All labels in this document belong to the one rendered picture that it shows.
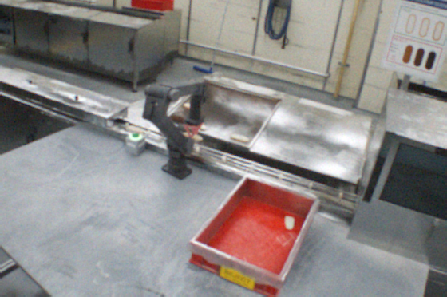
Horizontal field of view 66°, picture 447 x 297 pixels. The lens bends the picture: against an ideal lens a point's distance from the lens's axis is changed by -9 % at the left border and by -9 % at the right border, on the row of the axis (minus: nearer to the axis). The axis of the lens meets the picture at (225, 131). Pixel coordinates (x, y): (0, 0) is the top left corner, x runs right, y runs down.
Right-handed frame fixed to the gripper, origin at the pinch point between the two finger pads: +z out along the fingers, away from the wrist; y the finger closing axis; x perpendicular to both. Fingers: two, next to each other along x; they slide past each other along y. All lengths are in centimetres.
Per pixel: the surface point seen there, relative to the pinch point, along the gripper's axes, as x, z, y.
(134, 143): 22.1, 4.6, -16.3
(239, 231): -42, 11, -39
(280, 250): -58, 11, -41
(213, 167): -15.9, 7.6, -8.7
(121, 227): -3, 11, -60
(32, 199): 36, 12, -68
